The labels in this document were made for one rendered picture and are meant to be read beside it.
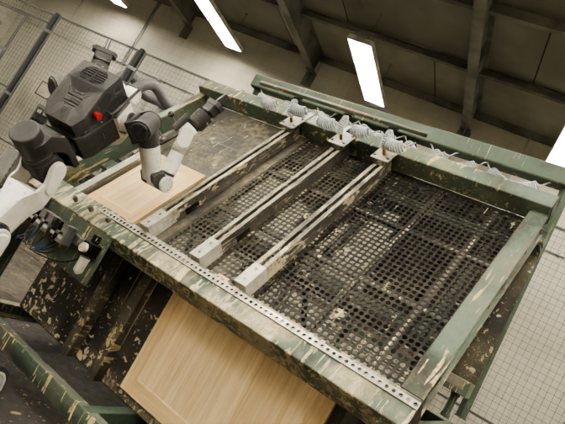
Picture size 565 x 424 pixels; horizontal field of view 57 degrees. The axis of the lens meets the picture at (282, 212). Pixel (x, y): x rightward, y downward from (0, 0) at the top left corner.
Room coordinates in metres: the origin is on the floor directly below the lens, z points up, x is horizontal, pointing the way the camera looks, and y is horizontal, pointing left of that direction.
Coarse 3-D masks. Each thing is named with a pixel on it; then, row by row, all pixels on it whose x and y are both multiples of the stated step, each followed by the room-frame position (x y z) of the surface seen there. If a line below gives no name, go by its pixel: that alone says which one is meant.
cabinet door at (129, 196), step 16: (128, 176) 2.76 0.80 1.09; (176, 176) 2.72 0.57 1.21; (192, 176) 2.71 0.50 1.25; (96, 192) 2.68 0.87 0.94; (112, 192) 2.67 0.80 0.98; (128, 192) 2.66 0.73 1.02; (144, 192) 2.65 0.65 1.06; (160, 192) 2.63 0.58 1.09; (176, 192) 2.61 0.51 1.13; (112, 208) 2.57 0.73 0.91; (128, 208) 2.56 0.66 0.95; (144, 208) 2.54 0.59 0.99; (160, 208) 2.56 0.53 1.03
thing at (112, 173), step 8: (168, 144) 2.96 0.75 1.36; (128, 160) 2.84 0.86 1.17; (136, 160) 2.84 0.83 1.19; (112, 168) 2.79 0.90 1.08; (120, 168) 2.78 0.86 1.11; (128, 168) 2.82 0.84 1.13; (96, 176) 2.75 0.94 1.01; (104, 176) 2.74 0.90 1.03; (112, 176) 2.77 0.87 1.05; (88, 184) 2.70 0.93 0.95; (96, 184) 2.71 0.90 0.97; (104, 184) 2.75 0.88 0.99; (88, 192) 2.70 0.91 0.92
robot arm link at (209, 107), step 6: (210, 102) 2.41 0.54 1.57; (216, 102) 2.38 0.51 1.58; (204, 108) 2.40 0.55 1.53; (210, 108) 2.38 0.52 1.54; (216, 108) 2.39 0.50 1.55; (222, 108) 2.38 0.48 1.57; (198, 114) 2.38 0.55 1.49; (204, 114) 2.38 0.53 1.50; (210, 114) 2.40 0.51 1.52; (216, 114) 2.40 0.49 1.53; (204, 120) 2.39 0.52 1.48; (210, 120) 2.41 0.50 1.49
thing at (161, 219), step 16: (288, 112) 2.82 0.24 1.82; (288, 128) 2.83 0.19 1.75; (272, 144) 2.77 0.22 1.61; (288, 144) 2.87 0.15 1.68; (240, 160) 2.68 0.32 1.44; (256, 160) 2.72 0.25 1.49; (224, 176) 2.59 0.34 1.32; (240, 176) 2.68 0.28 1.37; (192, 192) 2.52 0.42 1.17; (208, 192) 2.54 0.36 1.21; (176, 208) 2.43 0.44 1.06; (192, 208) 2.51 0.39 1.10; (144, 224) 2.36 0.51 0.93; (160, 224) 2.39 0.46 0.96
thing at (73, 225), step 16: (48, 208) 2.62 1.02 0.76; (64, 208) 2.57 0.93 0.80; (32, 224) 2.52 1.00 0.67; (48, 224) 2.43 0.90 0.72; (64, 224) 2.37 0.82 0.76; (80, 224) 2.48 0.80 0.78; (32, 240) 2.49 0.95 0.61; (48, 240) 2.56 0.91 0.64; (64, 240) 2.37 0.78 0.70; (80, 240) 2.38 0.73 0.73; (96, 240) 2.33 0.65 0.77; (112, 240) 2.36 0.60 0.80; (48, 256) 2.52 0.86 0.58; (64, 256) 2.47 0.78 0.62; (80, 256) 2.33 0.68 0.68; (96, 256) 2.35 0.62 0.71; (80, 272) 2.33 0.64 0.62
